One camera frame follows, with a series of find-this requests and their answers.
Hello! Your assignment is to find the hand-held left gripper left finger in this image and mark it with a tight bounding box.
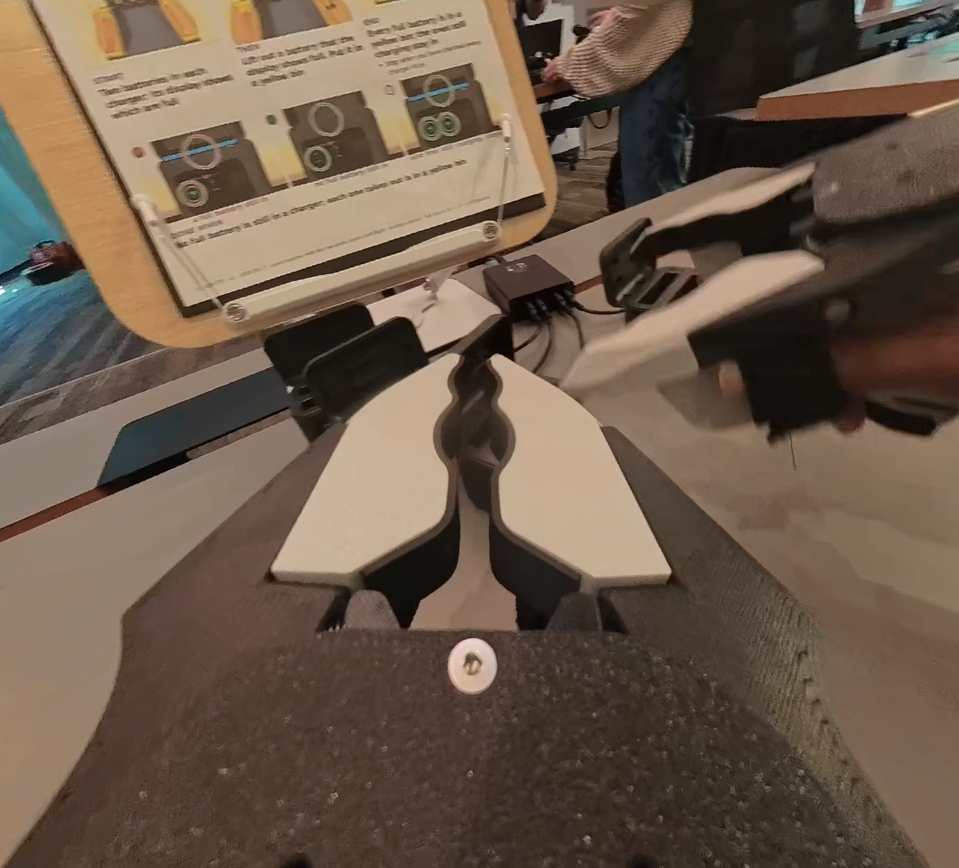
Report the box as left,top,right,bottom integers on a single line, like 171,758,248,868
270,355,464,587

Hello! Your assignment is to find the person's right hand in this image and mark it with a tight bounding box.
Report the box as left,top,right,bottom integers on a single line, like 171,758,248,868
832,317,959,432

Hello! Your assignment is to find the wooden work table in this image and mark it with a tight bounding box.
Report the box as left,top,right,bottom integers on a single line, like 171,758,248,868
754,37,959,123

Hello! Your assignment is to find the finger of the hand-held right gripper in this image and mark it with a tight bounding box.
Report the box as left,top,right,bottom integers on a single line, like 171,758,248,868
562,251,828,397
642,161,819,262

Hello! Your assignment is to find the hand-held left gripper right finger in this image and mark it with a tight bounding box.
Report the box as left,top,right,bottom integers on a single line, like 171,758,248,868
487,356,674,592

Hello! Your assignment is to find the black battery charger case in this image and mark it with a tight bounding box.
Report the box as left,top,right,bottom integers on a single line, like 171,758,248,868
600,217,699,324
263,302,379,393
290,317,430,439
453,311,519,412

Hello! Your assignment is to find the thin grey cord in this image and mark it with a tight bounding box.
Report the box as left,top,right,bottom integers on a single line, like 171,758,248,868
487,112,519,234
131,194,244,318

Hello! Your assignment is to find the wooden instruction board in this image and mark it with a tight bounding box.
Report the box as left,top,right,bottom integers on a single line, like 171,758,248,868
0,0,558,349

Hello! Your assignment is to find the dark flat mat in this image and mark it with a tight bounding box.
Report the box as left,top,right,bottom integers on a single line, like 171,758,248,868
98,367,296,494

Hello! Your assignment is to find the black charging hub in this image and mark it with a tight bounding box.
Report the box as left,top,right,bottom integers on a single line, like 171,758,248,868
481,254,579,324

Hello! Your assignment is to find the white base mat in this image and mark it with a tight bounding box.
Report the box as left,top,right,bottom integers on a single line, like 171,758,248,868
368,277,504,355

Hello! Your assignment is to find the white clip bar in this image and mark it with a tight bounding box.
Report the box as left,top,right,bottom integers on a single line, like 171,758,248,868
222,220,504,327

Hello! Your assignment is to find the red fire extinguisher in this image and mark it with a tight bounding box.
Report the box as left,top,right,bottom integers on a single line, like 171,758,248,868
30,242,85,286

